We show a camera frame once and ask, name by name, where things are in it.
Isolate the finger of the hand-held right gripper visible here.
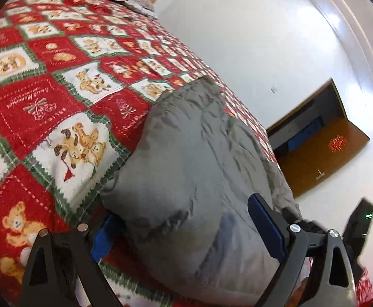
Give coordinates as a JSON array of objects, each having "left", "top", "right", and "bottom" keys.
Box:
[{"left": 282, "top": 208, "right": 328, "bottom": 234}]

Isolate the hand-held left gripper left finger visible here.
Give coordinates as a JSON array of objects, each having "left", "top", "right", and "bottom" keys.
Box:
[{"left": 18, "top": 214, "right": 123, "bottom": 307}]

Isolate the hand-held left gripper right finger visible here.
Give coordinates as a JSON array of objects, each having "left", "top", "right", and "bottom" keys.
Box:
[{"left": 248, "top": 193, "right": 358, "bottom": 307}]

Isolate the grey puffer jacket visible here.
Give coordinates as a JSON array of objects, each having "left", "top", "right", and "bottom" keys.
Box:
[{"left": 100, "top": 76, "right": 302, "bottom": 306}]

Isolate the brown wooden door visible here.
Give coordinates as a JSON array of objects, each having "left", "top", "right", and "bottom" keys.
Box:
[{"left": 278, "top": 117, "right": 370, "bottom": 199}]

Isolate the red paper door decoration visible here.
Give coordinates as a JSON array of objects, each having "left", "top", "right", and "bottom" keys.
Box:
[{"left": 328, "top": 135, "right": 348, "bottom": 154}]

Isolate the red checked bear print blanket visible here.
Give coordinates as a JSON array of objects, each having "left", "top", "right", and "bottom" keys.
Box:
[{"left": 0, "top": 0, "right": 373, "bottom": 307}]

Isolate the dark wooden door frame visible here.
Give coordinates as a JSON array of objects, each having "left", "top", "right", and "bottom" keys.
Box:
[{"left": 266, "top": 78, "right": 347, "bottom": 159}]

